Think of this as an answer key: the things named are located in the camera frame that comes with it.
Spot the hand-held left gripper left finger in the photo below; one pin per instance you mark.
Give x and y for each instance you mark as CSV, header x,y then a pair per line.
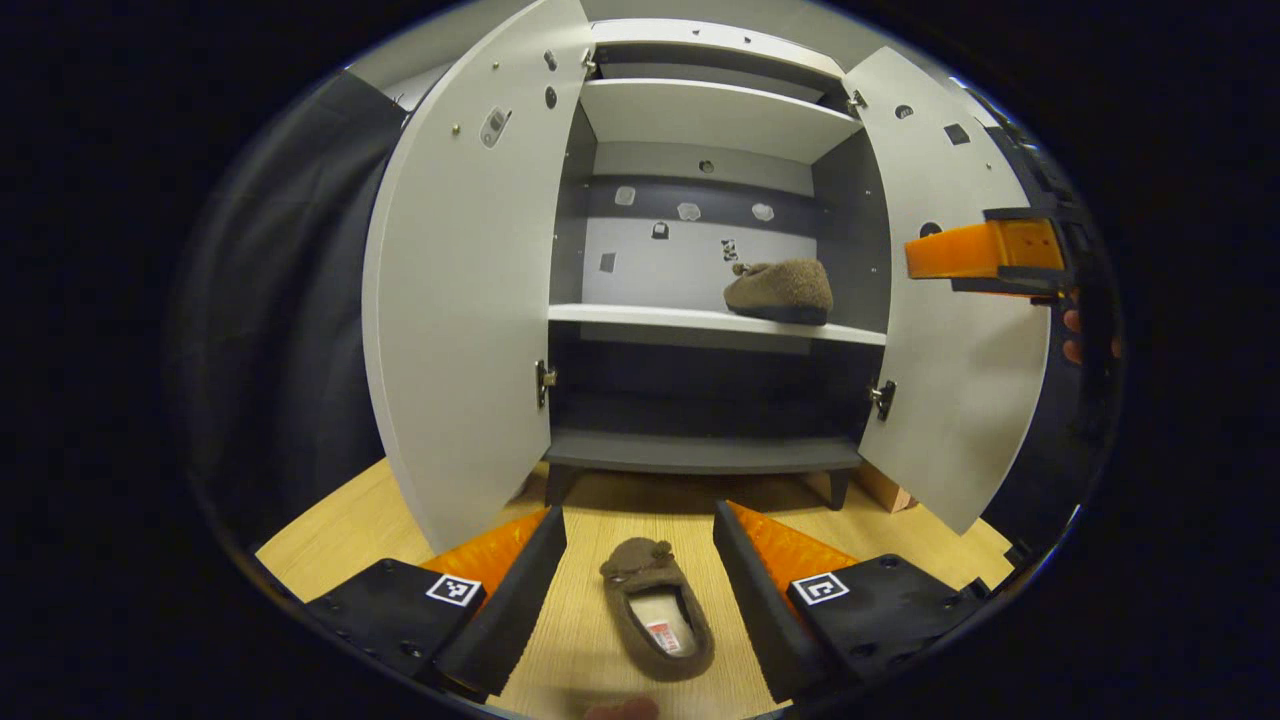
x,y
520,600

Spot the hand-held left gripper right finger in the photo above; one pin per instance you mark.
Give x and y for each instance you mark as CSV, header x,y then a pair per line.
x,y
765,610

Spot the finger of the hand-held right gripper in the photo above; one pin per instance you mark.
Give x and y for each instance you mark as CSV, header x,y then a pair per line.
x,y
990,250

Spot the brown fuzzy shoe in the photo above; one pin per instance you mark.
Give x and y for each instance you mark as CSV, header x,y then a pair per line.
x,y
640,570
785,290

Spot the white shoe cabinet door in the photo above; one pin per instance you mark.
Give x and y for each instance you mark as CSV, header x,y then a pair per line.
x,y
470,300
950,400

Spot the white cabinet shelf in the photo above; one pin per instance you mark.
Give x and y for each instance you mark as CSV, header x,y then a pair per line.
x,y
710,120
640,318

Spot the black backdrop cloth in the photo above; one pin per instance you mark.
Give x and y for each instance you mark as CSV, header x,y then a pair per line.
x,y
290,350

